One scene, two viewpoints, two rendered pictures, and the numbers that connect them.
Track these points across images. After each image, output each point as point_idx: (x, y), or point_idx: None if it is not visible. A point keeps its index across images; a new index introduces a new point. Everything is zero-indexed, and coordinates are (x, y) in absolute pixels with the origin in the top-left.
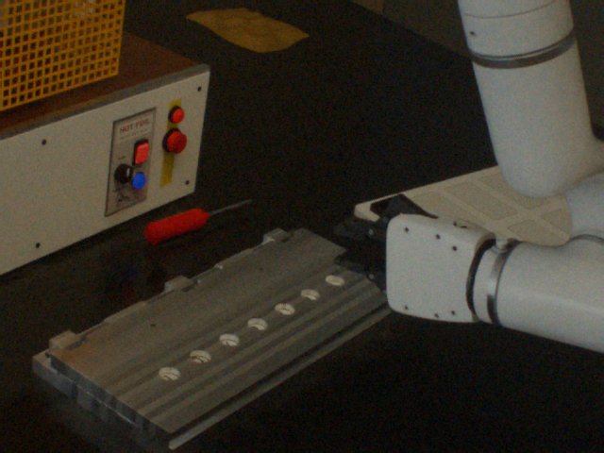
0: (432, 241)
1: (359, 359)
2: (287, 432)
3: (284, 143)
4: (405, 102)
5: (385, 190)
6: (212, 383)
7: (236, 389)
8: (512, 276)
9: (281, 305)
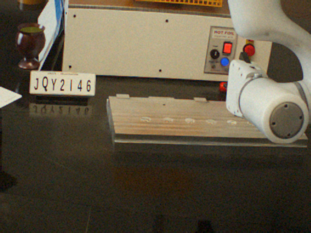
0: (237, 70)
1: (254, 158)
2: (180, 164)
3: None
4: None
5: None
6: (158, 128)
7: (165, 133)
8: (247, 88)
9: (233, 121)
